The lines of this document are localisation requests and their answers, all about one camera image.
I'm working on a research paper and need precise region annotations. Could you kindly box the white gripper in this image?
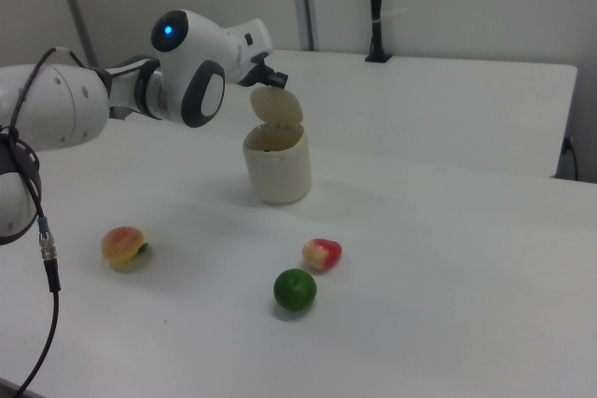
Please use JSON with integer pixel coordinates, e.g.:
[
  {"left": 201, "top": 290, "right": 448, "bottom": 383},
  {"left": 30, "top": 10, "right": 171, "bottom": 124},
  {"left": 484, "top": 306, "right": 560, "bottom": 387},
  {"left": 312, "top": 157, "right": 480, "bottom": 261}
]
[{"left": 226, "top": 18, "right": 288, "bottom": 90}]

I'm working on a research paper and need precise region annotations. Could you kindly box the cream garbage bin with lid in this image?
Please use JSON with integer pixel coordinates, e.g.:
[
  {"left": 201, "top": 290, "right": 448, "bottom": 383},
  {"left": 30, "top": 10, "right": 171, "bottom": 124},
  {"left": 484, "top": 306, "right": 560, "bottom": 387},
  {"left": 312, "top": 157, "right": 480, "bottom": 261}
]
[{"left": 242, "top": 86, "right": 312, "bottom": 206}]

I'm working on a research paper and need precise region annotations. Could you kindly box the white folding table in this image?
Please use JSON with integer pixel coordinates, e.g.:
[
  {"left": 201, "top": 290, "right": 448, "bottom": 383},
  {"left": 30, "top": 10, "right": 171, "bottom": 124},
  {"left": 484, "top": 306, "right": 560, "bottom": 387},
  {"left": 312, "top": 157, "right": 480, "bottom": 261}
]
[{"left": 106, "top": 47, "right": 579, "bottom": 180}]

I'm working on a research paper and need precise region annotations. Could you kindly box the bitten red apple toy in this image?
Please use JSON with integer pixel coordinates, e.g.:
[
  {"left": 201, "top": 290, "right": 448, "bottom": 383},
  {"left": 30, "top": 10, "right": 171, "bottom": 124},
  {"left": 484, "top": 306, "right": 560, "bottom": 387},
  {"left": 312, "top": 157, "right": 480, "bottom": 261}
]
[{"left": 301, "top": 238, "right": 343, "bottom": 273}]

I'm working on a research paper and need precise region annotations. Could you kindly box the green round fruit toy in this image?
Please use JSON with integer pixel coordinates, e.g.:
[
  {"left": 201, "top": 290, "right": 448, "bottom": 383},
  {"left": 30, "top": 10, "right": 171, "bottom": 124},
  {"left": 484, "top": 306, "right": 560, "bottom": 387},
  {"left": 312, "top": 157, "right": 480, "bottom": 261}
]
[{"left": 272, "top": 268, "right": 318, "bottom": 312}]

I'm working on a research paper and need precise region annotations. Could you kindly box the peach fruit toy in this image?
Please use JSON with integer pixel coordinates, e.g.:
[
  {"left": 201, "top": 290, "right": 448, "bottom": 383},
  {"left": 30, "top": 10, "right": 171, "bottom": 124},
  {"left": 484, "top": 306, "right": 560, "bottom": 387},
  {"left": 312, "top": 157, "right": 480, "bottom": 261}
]
[{"left": 101, "top": 226, "right": 150, "bottom": 265}]

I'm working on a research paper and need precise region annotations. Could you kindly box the black robot cable with connector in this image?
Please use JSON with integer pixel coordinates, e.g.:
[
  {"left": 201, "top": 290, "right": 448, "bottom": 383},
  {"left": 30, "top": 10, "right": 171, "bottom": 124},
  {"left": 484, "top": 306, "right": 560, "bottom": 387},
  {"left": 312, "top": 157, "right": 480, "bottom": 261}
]
[{"left": 0, "top": 46, "right": 113, "bottom": 398}]

